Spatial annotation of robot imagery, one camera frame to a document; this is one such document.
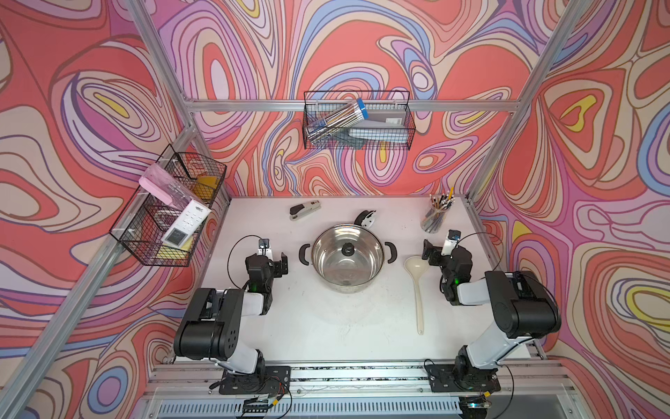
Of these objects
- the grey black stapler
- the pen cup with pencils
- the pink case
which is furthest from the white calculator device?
the pen cup with pencils

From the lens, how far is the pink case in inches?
26.1

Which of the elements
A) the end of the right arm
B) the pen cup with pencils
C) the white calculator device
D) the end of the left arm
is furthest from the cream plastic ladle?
the white calculator device

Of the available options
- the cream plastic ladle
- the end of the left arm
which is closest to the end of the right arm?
the cream plastic ladle

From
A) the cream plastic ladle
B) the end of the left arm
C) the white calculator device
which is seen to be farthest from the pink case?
the cream plastic ladle

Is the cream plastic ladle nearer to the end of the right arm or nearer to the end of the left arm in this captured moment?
the end of the right arm

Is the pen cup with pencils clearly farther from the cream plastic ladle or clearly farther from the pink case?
the pink case

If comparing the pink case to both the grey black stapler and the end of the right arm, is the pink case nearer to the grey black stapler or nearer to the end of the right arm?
the grey black stapler

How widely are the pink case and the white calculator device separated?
44mm

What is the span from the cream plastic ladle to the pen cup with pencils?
19cm

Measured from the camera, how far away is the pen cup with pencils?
98 centimetres

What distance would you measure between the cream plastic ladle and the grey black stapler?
1.54ft

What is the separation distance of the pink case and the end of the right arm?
31.0 inches

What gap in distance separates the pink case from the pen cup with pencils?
860 millimetres

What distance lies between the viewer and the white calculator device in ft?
2.26
